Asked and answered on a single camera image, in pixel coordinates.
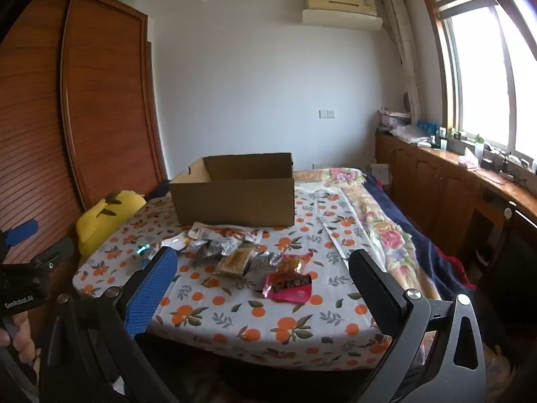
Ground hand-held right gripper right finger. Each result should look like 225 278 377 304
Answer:
348 249 487 403

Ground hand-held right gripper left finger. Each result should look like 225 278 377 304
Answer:
40 245 181 403

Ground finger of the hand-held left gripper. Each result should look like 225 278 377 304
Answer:
25 237 75 275
0 219 40 248

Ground white chicken foot snack packet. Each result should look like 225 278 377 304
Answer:
189 222 263 246

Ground cardboard box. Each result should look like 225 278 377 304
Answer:
169 152 295 228

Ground person's left hand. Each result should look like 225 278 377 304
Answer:
0 314 38 364

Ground small teal wrapper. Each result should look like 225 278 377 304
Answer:
135 243 162 261

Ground yellow plush toy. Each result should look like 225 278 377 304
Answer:
76 190 147 261

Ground floral blanket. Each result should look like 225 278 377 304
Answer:
294 168 445 303

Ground navy blanket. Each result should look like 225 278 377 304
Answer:
363 172 479 299

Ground grey snack packet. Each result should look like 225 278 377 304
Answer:
185 239 248 266

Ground orange print bedsheet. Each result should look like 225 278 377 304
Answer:
72 172 395 372

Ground pink snack packet dark label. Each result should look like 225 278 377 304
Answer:
262 271 313 304

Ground clear brown bar snack packet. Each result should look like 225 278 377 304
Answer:
214 243 257 278

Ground crinkled silver snack packet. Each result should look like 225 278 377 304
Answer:
243 252 284 290

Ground wooden cabinet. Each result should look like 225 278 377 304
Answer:
375 130 537 286

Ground white paper bag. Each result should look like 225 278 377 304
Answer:
369 163 390 187

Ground wooden wardrobe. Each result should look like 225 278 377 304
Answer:
0 0 170 345

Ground white plastic bags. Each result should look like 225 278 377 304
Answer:
390 126 433 146

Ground tissue box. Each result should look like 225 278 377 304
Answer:
457 148 479 168

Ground stack of pink boxes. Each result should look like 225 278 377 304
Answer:
378 108 412 129

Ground window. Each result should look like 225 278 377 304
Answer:
422 0 537 173

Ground pale curtain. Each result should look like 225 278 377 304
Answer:
382 0 424 124

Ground wall air conditioner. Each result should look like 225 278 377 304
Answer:
302 0 384 31

